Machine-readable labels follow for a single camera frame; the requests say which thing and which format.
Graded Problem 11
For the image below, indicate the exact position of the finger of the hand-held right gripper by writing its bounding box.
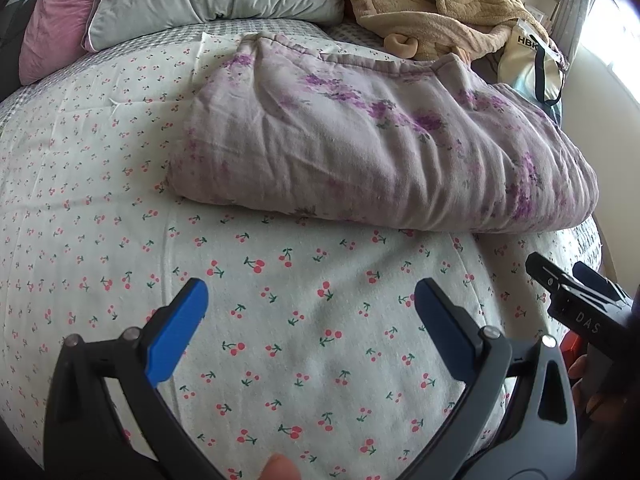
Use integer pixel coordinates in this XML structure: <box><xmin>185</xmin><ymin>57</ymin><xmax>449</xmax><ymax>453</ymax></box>
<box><xmin>525</xmin><ymin>252</ymin><xmax>571</xmax><ymax>302</ymax></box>
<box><xmin>572</xmin><ymin>260</ymin><xmax>628</xmax><ymax>307</ymax></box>

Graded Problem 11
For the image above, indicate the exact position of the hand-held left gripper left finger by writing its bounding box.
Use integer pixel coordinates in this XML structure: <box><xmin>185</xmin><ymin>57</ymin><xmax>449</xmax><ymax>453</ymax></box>
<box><xmin>43</xmin><ymin>278</ymin><xmax>226</xmax><ymax>480</ymax></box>

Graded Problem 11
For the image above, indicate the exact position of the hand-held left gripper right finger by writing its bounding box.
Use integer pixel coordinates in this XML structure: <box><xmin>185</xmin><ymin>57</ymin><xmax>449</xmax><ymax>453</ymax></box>
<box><xmin>400</xmin><ymin>279</ymin><xmax>579</xmax><ymax>480</ymax></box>

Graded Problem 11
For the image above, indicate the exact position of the purple floral quilted jacket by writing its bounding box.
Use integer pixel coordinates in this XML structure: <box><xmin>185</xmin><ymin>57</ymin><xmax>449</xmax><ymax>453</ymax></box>
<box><xmin>166</xmin><ymin>32</ymin><xmax>600</xmax><ymax>235</ymax></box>

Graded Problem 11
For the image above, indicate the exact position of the person's right hand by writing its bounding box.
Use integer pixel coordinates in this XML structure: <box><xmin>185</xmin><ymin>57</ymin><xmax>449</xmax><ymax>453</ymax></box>
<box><xmin>568</xmin><ymin>354</ymin><xmax>592</xmax><ymax>388</ymax></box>

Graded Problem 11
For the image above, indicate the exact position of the person's left hand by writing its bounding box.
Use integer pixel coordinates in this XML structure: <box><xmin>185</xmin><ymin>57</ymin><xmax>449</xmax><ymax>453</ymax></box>
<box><xmin>259</xmin><ymin>454</ymin><xmax>303</xmax><ymax>480</ymax></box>

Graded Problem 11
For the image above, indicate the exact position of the cherry print bed sheet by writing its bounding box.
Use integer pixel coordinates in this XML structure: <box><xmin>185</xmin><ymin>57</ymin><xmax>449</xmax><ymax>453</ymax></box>
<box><xmin>0</xmin><ymin>17</ymin><xmax>606</xmax><ymax>480</ymax></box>

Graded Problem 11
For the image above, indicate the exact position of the white tote bag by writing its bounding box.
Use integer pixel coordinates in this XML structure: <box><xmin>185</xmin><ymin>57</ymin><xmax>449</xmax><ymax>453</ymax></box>
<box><xmin>497</xmin><ymin>19</ymin><xmax>569</xmax><ymax>123</ymax></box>

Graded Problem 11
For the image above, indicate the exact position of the grey curtain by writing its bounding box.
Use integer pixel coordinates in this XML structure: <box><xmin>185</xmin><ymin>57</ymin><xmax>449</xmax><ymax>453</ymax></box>
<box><xmin>550</xmin><ymin>0</ymin><xmax>604</xmax><ymax>56</ymax></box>

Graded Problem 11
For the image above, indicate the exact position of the beige plush robe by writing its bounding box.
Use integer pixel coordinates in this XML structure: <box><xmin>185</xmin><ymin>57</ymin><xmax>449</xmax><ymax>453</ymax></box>
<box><xmin>337</xmin><ymin>0</ymin><xmax>551</xmax><ymax>62</ymax></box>

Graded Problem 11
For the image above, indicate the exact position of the pink pillow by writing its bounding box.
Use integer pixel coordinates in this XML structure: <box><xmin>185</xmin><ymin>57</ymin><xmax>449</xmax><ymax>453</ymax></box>
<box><xmin>19</xmin><ymin>0</ymin><xmax>112</xmax><ymax>86</ymax></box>

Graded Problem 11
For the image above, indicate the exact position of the dark cloth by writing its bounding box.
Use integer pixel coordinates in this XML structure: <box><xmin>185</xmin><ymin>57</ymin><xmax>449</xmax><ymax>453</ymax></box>
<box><xmin>0</xmin><ymin>0</ymin><xmax>56</xmax><ymax>103</ymax></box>

